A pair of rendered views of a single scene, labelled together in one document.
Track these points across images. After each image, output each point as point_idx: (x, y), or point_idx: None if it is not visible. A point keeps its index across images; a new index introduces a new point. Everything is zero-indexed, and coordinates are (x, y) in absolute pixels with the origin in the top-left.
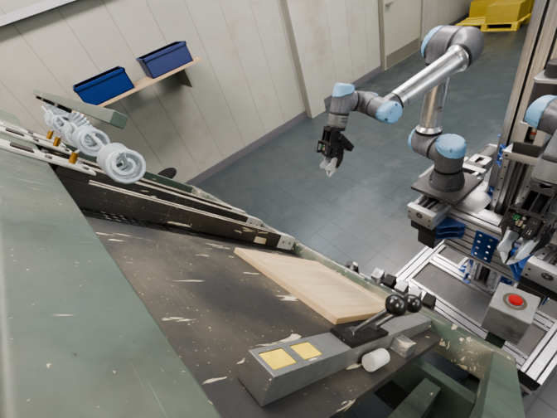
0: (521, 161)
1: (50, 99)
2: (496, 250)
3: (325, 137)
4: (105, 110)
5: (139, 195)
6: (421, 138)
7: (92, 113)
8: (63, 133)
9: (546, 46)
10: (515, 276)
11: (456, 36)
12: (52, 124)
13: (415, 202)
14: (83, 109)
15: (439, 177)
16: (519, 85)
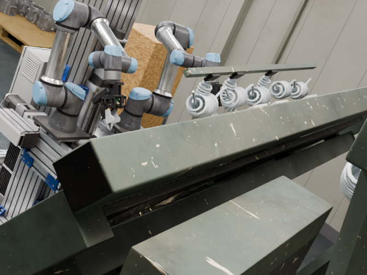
0: None
1: (262, 69)
2: None
3: (120, 91)
4: (312, 63)
5: None
6: (58, 89)
7: (308, 66)
8: (263, 95)
9: (108, 21)
10: None
11: (92, 10)
12: (247, 96)
13: (70, 149)
14: (302, 66)
15: (73, 120)
16: (94, 42)
